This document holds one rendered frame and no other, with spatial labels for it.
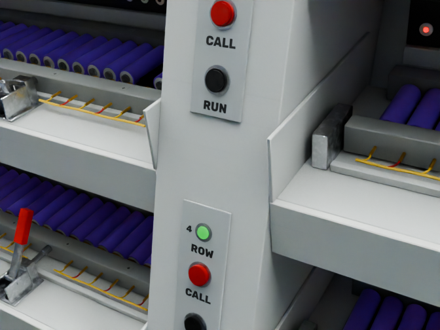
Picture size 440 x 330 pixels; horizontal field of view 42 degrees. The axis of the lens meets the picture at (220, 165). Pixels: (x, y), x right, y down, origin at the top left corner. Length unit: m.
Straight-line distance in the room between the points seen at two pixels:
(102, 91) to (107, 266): 0.18
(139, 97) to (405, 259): 0.25
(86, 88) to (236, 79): 0.19
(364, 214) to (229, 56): 0.13
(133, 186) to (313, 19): 0.19
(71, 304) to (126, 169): 0.19
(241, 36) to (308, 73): 0.06
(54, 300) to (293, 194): 0.30
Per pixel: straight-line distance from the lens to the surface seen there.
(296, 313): 0.50
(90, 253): 0.61
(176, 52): 0.40
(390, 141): 0.41
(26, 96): 0.55
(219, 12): 0.38
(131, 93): 0.49
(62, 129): 0.51
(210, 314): 0.44
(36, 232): 0.65
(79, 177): 0.50
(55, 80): 0.55
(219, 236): 0.41
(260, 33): 0.37
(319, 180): 0.40
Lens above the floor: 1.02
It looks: 17 degrees down
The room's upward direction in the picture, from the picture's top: 5 degrees clockwise
